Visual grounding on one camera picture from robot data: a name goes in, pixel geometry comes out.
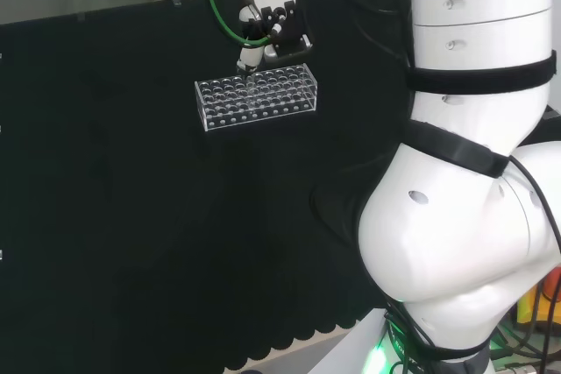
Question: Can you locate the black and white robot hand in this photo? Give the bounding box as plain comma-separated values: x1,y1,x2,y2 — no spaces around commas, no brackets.
235,0,315,75

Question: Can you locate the clear plastic test tube rack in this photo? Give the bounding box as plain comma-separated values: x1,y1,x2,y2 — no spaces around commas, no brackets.
194,63,319,133

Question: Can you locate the black bench cloth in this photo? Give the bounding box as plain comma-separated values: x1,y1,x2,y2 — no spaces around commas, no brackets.
0,0,422,373

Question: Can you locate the yellow stop button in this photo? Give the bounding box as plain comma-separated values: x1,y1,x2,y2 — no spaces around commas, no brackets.
513,266,561,327

